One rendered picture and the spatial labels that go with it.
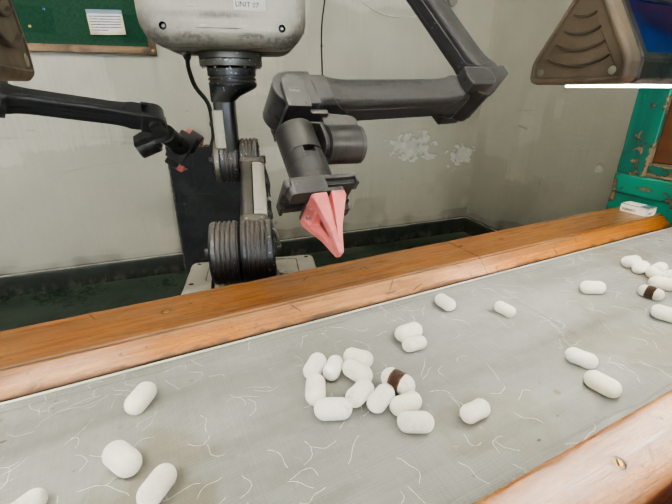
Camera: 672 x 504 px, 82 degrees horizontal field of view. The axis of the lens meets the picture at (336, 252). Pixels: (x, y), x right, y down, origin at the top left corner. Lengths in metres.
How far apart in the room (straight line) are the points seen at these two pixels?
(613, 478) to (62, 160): 2.43
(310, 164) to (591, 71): 0.31
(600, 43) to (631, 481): 0.32
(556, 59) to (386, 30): 2.33
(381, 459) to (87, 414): 0.29
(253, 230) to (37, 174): 1.86
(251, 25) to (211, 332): 0.61
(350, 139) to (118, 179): 1.98
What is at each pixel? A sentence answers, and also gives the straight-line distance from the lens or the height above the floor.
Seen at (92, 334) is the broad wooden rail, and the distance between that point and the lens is 0.56.
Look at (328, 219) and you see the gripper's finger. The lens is 0.48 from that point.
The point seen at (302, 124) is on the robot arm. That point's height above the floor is 0.99.
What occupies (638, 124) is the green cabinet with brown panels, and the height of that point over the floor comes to 0.96.
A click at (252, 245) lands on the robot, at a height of 0.76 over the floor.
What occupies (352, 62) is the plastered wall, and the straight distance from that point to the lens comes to 2.59.
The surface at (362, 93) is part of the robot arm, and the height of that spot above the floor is 1.03.
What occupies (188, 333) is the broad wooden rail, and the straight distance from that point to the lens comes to 0.53.
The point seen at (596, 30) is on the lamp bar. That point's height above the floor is 1.08.
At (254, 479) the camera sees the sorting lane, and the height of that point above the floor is 0.74.
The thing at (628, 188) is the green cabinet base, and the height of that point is 0.81.
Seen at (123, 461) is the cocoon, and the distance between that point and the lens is 0.40.
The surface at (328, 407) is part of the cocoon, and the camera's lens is 0.40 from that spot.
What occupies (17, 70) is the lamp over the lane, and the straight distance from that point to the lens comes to 0.22.
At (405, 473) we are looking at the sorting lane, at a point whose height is 0.74.
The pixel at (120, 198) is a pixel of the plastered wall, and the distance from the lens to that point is 2.48.
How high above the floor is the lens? 1.04
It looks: 23 degrees down
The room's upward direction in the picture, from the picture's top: straight up
